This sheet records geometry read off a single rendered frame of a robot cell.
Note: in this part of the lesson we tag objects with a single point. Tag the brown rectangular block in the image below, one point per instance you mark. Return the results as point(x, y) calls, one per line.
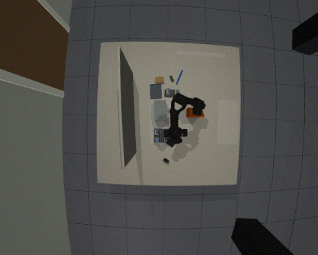
point(159, 79)

